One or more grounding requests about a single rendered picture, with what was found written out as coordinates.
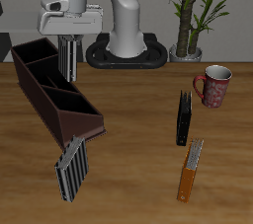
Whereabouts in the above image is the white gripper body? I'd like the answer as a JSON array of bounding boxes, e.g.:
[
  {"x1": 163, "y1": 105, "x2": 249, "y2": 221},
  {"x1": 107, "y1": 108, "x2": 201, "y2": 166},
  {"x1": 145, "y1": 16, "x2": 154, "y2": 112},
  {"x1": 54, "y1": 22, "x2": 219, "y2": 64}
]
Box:
[{"x1": 37, "y1": 3, "x2": 104, "y2": 37}]

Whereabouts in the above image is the striped grey book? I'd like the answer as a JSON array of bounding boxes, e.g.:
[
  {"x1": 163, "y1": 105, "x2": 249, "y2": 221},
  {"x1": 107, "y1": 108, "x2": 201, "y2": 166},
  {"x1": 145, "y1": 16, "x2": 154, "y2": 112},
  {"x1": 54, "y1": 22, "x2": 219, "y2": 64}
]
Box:
[
  {"x1": 53, "y1": 134, "x2": 90, "y2": 203},
  {"x1": 57, "y1": 35, "x2": 79, "y2": 83}
]

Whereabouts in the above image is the dark brown desk caddy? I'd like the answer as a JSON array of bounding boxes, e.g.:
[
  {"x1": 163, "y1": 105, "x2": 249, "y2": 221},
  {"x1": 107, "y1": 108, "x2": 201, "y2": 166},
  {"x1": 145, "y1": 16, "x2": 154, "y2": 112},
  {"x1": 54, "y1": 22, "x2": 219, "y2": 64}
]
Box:
[{"x1": 10, "y1": 37, "x2": 108, "y2": 152}]

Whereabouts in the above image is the black book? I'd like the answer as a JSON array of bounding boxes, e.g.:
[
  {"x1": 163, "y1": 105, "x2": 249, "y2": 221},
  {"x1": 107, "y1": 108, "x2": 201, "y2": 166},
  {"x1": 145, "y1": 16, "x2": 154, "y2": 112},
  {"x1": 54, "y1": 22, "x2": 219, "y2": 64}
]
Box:
[{"x1": 175, "y1": 90, "x2": 194, "y2": 147}]

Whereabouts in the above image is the orange book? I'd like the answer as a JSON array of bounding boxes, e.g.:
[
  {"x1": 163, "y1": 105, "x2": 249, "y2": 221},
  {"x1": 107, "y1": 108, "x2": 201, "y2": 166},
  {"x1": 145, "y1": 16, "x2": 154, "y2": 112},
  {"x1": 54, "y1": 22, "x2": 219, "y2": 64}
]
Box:
[{"x1": 176, "y1": 137, "x2": 205, "y2": 204}]

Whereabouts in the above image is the green pot plant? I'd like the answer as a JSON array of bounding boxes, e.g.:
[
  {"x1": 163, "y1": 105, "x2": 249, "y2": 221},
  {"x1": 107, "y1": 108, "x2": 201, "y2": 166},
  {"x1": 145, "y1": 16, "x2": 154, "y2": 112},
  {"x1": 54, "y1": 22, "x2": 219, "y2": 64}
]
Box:
[{"x1": 167, "y1": 0, "x2": 234, "y2": 64}]

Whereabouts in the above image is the red patterned mug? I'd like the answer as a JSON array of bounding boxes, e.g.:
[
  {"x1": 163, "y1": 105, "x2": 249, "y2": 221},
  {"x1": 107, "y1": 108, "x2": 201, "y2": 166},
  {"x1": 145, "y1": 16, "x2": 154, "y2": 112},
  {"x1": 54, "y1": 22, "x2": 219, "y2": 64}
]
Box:
[{"x1": 192, "y1": 64, "x2": 233, "y2": 110}]

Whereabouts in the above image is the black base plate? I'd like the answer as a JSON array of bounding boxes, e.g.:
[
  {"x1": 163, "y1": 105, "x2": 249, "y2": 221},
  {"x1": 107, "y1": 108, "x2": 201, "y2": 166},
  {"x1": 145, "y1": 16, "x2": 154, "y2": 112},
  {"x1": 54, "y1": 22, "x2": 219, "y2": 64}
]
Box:
[{"x1": 85, "y1": 32, "x2": 169, "y2": 70}]

